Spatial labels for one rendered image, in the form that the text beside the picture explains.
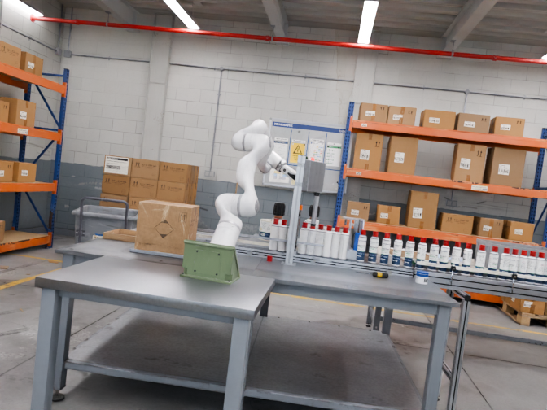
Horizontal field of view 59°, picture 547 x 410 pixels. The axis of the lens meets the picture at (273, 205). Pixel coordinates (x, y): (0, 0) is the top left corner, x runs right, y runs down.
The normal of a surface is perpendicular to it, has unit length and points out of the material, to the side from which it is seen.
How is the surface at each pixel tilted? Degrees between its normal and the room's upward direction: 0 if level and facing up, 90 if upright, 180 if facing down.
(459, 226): 90
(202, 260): 90
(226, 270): 90
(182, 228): 90
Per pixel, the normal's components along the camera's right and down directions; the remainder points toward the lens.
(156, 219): -0.03, 0.05
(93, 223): 0.19, 0.14
